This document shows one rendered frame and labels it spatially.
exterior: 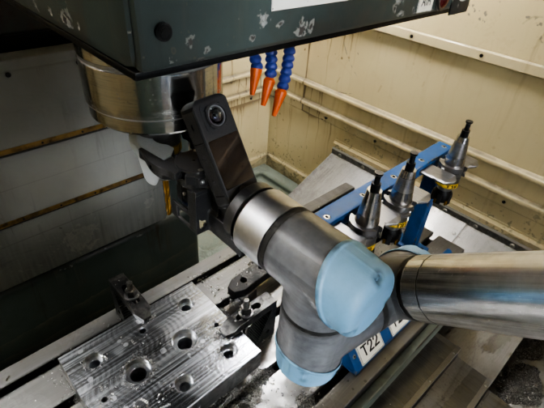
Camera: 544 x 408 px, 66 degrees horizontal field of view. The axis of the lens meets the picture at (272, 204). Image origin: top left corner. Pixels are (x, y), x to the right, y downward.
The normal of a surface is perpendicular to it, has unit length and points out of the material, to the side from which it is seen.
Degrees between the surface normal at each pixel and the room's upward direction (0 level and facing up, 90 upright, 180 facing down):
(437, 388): 7
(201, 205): 91
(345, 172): 24
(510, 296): 72
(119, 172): 88
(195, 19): 90
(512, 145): 90
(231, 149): 59
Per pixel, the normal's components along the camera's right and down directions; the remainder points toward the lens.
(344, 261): -0.11, -0.62
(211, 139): 0.65, -0.03
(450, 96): -0.73, 0.37
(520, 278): -0.81, -0.44
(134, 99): -0.01, 0.60
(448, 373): 0.17, -0.84
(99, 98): -0.51, 0.49
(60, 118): 0.69, 0.47
